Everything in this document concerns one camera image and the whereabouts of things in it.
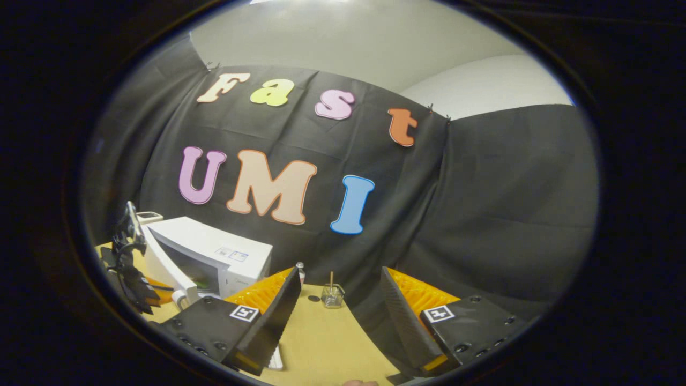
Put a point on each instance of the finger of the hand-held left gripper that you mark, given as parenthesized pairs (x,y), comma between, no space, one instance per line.
(136,287)

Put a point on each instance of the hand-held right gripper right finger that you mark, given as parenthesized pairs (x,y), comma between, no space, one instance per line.
(407,327)

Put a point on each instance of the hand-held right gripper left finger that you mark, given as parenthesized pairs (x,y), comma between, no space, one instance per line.
(276,321)

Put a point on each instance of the white microwave oven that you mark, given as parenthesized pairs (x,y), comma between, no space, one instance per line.
(214,241)

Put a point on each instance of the white ribbed object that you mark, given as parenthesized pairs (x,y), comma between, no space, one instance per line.
(275,359)

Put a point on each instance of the small clear bottle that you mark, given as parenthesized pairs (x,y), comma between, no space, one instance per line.
(300,272)

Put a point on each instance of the glass jar with stick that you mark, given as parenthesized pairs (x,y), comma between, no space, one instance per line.
(332,296)

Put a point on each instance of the black backdrop cloth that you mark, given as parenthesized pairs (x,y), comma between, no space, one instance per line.
(482,214)

